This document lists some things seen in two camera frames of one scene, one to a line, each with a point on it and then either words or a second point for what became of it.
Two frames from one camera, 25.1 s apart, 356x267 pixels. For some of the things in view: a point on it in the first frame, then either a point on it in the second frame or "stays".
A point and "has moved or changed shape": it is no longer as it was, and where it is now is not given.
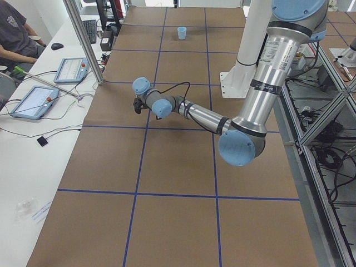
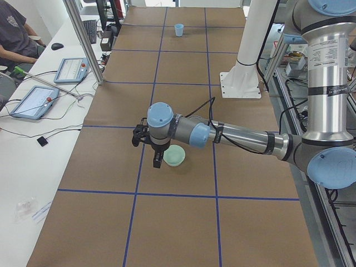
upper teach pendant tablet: x=72 y=70 stays
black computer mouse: x=57 y=46 stays
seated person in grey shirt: x=20 y=45 stays
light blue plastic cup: x=182 y=33 has moved or changed shape
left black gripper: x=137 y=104 to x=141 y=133
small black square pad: x=42 y=141 stays
